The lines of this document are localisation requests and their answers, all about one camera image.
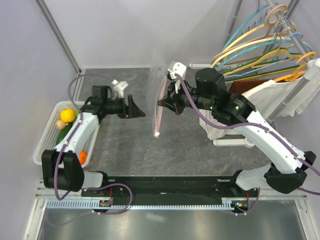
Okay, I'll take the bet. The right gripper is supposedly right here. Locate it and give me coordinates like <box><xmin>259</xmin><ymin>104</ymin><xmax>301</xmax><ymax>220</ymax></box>
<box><xmin>158</xmin><ymin>76</ymin><xmax>215</xmax><ymax>115</ymax></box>

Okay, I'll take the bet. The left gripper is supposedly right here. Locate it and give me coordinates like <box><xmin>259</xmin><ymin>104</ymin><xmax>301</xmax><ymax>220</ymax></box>
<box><xmin>103</xmin><ymin>94</ymin><xmax>145</xmax><ymax>120</ymax></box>

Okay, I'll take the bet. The clear zip top bag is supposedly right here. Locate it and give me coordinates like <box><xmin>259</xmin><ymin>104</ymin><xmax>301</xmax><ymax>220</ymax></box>
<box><xmin>146</xmin><ymin>50</ymin><xmax>168</xmax><ymax>138</ymax></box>

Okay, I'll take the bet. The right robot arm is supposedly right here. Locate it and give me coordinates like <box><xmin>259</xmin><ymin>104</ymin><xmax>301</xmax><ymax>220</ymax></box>
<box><xmin>157</xmin><ymin>68</ymin><xmax>320</xmax><ymax>197</ymax></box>

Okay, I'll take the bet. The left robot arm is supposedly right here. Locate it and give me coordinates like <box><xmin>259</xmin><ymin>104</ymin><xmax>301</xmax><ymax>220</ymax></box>
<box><xmin>41</xmin><ymin>86</ymin><xmax>145</xmax><ymax>197</ymax></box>

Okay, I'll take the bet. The brown box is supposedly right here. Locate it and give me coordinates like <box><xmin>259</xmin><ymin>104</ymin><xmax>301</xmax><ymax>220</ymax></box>
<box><xmin>228</xmin><ymin>79</ymin><xmax>268</xmax><ymax>94</ymax></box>

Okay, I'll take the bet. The orange fruit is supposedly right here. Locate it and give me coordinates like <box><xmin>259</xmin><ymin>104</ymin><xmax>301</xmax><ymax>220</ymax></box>
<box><xmin>78</xmin><ymin>150</ymin><xmax>88</xmax><ymax>165</ymax></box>

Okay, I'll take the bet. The yellow lemon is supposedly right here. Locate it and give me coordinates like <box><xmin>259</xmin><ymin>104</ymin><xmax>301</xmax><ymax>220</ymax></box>
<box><xmin>60</xmin><ymin>108</ymin><xmax>76</xmax><ymax>123</ymax></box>

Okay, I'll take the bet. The green cucumber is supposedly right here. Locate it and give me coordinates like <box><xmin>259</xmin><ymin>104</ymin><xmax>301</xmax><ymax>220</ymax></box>
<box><xmin>55</xmin><ymin>122</ymin><xmax>73</xmax><ymax>145</ymax></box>

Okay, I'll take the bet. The white cloth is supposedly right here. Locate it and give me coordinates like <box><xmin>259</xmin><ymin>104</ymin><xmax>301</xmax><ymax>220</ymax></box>
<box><xmin>199</xmin><ymin>75</ymin><xmax>320</xmax><ymax>140</ymax></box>

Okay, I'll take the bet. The white plastic basket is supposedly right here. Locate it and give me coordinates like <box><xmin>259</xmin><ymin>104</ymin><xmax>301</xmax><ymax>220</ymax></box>
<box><xmin>33</xmin><ymin>100</ymin><xmax>100</xmax><ymax>168</ymax></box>

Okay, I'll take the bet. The green hanger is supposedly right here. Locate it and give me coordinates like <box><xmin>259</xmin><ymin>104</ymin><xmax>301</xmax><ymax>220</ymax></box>
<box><xmin>216</xmin><ymin>48</ymin><xmax>306</xmax><ymax>81</ymax></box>

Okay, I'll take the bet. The yellow hanger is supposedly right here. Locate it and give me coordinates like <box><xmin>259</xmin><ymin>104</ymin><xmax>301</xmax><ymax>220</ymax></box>
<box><xmin>223</xmin><ymin>47</ymin><xmax>291</xmax><ymax>80</ymax></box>

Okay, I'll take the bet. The teal hanger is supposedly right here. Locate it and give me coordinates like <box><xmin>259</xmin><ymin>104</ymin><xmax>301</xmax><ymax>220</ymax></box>
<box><xmin>210</xmin><ymin>5</ymin><xmax>302</xmax><ymax>82</ymax></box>

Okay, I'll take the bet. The orange hanger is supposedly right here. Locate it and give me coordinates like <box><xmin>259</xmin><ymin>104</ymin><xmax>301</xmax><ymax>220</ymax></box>
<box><xmin>273</xmin><ymin>51</ymin><xmax>317</xmax><ymax>83</ymax></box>

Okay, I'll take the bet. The beige wooden hanger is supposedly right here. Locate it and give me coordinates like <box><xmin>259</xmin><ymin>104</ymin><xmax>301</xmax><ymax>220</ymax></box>
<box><xmin>211</xmin><ymin>3</ymin><xmax>288</xmax><ymax>68</ymax></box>

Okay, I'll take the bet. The light blue hanger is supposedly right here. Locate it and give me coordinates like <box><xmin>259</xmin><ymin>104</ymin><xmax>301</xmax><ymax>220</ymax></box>
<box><xmin>225</xmin><ymin>32</ymin><xmax>303</xmax><ymax>82</ymax></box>

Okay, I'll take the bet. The white clothes rack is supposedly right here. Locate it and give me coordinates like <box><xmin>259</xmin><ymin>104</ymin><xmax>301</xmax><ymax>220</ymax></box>
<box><xmin>189</xmin><ymin>0</ymin><xmax>320</xmax><ymax>147</ymax></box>

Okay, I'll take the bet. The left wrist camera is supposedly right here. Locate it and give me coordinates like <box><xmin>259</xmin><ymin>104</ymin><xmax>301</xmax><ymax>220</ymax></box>
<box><xmin>111</xmin><ymin>79</ymin><xmax>129</xmax><ymax>99</ymax></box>

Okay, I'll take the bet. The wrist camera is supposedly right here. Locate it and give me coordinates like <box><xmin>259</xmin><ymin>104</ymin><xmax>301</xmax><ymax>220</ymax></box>
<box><xmin>167</xmin><ymin>61</ymin><xmax>187</xmax><ymax>81</ymax></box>
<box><xmin>111</xmin><ymin>79</ymin><xmax>129</xmax><ymax>99</ymax></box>

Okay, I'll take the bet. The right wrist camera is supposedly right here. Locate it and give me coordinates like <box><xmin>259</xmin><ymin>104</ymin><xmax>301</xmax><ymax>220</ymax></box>
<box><xmin>167</xmin><ymin>61</ymin><xmax>187</xmax><ymax>81</ymax></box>

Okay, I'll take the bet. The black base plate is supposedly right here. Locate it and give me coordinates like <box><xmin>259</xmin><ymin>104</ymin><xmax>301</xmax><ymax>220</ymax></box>
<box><xmin>79</xmin><ymin>175</ymin><xmax>261</xmax><ymax>207</ymax></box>

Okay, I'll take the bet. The white cable duct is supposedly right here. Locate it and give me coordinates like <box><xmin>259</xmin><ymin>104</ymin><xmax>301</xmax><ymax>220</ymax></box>
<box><xmin>45</xmin><ymin>198</ymin><xmax>249</xmax><ymax>211</ymax></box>

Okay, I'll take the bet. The aluminium frame post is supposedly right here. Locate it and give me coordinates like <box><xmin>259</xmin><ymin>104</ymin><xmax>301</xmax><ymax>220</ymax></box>
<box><xmin>34</xmin><ymin>0</ymin><xmax>82</xmax><ymax>74</ymax></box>

